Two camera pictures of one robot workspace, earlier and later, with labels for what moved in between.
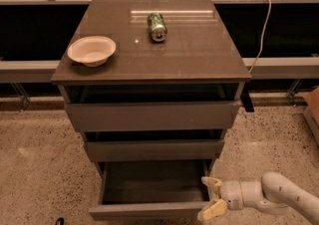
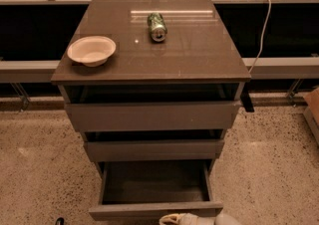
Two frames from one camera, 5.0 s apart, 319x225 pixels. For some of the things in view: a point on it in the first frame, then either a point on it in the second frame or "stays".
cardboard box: x=311 y=112 stays
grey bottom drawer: x=151 y=190 stays
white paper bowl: x=93 y=51 stays
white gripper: x=231 y=194 -> x=226 y=219
